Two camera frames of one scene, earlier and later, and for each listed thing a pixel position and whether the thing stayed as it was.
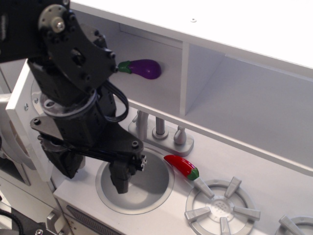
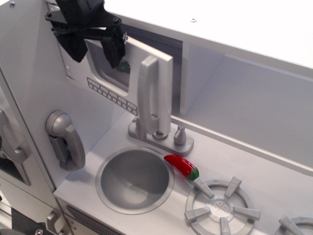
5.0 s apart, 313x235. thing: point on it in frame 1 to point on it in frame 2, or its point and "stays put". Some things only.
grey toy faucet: [178, 143] stays put
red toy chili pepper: [182, 166] stays put
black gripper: [92, 130] to [88, 14]
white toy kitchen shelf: [240, 71] stays put
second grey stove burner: [298, 225] stays put
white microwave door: [20, 110] to [150, 94]
